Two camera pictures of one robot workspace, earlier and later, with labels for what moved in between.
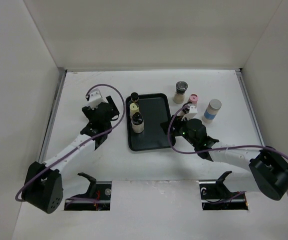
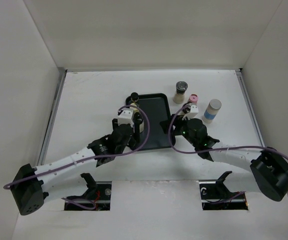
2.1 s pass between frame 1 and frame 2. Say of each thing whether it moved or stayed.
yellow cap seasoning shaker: stayed
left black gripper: moved
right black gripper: stayed
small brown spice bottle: stayed
